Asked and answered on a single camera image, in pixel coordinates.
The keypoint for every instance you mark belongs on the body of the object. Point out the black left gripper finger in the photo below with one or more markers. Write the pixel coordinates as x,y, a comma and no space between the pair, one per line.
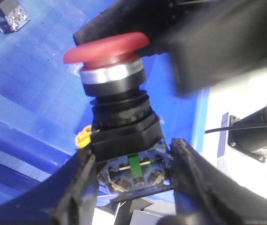
68,197
205,196

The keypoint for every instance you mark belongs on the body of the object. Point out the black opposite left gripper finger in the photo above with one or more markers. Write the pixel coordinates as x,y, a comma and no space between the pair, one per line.
209,41

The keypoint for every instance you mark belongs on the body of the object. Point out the red mushroom push button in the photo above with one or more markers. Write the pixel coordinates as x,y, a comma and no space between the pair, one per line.
125,136

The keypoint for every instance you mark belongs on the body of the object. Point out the black motor unit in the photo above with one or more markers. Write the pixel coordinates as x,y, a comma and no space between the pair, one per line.
249,135

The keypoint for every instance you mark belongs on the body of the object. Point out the blue plastic bin right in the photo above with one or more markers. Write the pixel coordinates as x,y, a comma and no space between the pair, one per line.
42,102

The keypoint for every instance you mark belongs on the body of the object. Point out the push button switch in bin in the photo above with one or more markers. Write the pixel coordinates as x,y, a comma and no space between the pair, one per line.
13,16

